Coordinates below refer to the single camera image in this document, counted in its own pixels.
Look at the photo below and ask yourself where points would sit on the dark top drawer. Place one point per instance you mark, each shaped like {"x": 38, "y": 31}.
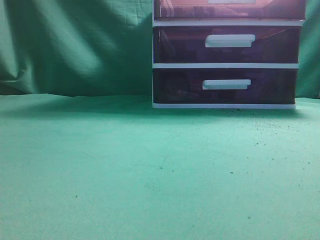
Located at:
{"x": 229, "y": 9}

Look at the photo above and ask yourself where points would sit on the dark drawer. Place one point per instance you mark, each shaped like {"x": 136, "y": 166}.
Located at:
{"x": 226, "y": 44}
{"x": 229, "y": 9}
{"x": 186, "y": 86}

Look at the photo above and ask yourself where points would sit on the dark bottom drawer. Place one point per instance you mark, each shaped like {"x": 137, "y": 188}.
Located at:
{"x": 186, "y": 86}

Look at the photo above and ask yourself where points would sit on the dark middle drawer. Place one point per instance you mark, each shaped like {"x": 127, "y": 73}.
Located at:
{"x": 226, "y": 44}

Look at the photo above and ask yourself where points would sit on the green cloth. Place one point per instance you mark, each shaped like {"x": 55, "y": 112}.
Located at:
{"x": 85, "y": 156}

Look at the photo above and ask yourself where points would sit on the white frame drawer cabinet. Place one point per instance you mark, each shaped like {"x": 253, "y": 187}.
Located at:
{"x": 223, "y": 84}

